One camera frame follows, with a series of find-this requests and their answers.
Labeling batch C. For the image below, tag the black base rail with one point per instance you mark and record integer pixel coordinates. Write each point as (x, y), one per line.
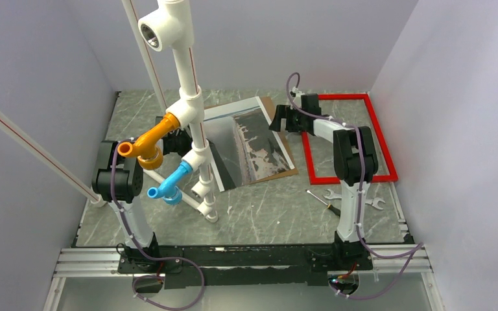
(308, 264)

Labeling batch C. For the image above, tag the orange pipe elbow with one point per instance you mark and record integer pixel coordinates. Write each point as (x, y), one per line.
(145, 148)

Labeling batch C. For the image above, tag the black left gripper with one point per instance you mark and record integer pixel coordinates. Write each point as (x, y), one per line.
(190, 141)

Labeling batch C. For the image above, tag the silver open-end wrench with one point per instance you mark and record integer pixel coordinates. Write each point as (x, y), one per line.
(375, 202)

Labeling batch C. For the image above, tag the white pole with red stripe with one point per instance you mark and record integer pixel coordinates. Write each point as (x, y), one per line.
(131, 15)

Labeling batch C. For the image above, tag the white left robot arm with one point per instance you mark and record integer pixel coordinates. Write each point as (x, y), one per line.
(119, 181)

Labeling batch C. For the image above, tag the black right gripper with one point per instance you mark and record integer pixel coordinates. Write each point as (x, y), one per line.
(281, 113)

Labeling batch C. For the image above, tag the white pipe stand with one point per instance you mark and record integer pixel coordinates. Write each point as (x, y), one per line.
(171, 26)

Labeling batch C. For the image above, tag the red picture frame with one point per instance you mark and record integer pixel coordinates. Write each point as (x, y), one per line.
(392, 175)

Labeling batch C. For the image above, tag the white diagonal pole left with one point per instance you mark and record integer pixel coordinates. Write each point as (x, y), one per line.
(30, 145)

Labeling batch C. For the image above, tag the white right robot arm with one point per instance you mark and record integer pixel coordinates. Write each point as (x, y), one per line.
(355, 164)

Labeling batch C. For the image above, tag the black and white photo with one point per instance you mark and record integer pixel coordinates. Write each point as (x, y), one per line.
(249, 141)

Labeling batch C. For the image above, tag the blue pipe elbow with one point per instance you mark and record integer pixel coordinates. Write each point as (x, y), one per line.
(168, 189)

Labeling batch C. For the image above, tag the brown frame backing board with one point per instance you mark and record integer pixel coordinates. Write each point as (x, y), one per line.
(287, 154)

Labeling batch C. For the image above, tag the yellow black screwdriver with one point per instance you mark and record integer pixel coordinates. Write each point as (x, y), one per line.
(329, 207)

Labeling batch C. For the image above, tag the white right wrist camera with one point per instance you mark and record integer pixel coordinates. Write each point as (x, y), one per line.
(296, 93)

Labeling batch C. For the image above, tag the aluminium extrusion frame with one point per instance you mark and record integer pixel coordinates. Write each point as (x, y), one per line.
(105, 262)

